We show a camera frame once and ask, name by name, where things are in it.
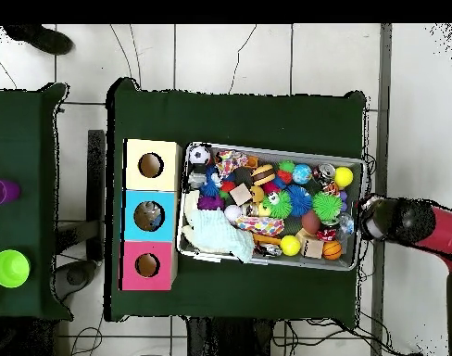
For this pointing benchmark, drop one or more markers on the small orange basketball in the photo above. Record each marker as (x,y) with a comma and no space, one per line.
(332,250)

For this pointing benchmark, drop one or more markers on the small soccer ball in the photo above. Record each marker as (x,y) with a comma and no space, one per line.
(200,155)

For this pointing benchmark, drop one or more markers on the plain yellow ball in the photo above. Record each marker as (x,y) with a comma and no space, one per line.
(290,245)

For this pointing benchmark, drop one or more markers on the purple cup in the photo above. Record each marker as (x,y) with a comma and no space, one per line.
(0,191)

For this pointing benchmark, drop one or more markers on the clear mesh bin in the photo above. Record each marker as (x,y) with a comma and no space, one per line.
(350,261)

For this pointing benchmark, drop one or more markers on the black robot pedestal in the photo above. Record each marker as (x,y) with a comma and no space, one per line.
(226,341)

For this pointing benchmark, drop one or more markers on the person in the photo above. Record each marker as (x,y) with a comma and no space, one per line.
(41,38)

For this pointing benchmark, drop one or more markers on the yellow smiley ball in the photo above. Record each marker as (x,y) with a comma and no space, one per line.
(343,176)

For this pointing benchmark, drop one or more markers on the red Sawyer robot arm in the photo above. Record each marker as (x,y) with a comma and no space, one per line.
(396,219)

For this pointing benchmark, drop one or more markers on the green spiky ball with eyes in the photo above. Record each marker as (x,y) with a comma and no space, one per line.
(278,205)

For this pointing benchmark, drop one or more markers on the large blue spiky ball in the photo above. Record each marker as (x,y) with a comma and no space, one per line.
(299,201)

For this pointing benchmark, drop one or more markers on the small globe ball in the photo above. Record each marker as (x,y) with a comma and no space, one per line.
(301,174)

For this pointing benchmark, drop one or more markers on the mint green cloth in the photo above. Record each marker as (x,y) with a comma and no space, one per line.
(221,236)

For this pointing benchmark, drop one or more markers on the brown burger toy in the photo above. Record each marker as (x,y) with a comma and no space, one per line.
(263,175)

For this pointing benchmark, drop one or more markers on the wooden box with three holes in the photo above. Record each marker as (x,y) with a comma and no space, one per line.
(133,215)

